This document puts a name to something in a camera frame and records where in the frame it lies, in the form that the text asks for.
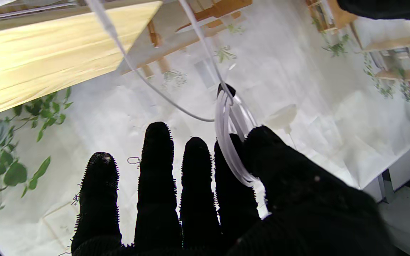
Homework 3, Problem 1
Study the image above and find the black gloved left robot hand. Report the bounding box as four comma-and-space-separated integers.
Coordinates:
337, 0, 410, 21

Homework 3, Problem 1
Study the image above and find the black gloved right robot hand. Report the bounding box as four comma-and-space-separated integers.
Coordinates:
70, 122, 401, 256

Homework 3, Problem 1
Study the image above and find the white charging cable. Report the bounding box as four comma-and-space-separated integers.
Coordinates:
86, 0, 298, 187

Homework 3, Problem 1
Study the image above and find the printed cafe scene backdrop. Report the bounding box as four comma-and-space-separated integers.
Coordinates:
0, 0, 410, 256

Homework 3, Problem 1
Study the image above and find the wood-topped white wire cabinet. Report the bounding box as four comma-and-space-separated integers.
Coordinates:
0, 0, 164, 121

